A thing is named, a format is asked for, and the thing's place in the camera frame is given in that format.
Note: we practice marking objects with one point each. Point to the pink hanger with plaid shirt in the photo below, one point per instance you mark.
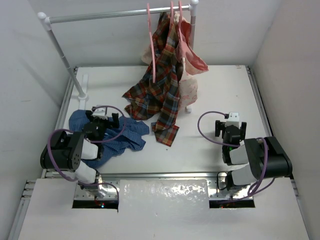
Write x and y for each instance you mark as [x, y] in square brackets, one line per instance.
[172, 16]

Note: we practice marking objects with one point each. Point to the pink plastic hanger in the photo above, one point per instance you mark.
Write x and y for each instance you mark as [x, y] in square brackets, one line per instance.
[151, 44]

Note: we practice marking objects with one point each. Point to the white metal clothes rack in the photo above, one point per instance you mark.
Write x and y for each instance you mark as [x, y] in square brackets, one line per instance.
[82, 86]

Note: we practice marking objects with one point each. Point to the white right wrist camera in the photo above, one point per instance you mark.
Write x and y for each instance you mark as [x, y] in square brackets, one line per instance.
[233, 119]

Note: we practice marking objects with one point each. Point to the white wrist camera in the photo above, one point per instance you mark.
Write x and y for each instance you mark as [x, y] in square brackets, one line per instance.
[233, 119]
[100, 112]

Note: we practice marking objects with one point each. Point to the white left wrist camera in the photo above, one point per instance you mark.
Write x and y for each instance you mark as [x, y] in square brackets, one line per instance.
[100, 112]

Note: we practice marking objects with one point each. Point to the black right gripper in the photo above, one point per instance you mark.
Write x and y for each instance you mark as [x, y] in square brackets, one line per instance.
[220, 126]

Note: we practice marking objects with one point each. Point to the red plaid shirt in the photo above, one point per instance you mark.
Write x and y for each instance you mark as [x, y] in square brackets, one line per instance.
[158, 90]

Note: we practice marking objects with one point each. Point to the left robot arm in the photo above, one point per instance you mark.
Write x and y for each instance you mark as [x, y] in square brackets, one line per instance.
[95, 145]

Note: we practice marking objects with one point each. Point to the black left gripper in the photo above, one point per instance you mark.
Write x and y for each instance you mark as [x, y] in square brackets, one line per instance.
[103, 120]

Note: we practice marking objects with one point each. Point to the cream pink floral shirt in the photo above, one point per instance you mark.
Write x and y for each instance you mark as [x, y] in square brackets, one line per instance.
[191, 64]

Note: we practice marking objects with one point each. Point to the blue checked shirt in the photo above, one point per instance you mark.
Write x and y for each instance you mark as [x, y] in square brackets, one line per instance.
[130, 138]

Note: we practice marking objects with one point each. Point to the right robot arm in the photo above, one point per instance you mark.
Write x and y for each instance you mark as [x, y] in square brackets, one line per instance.
[262, 158]

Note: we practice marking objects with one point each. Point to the white foam front panel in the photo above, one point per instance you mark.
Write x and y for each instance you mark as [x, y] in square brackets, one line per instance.
[161, 210]

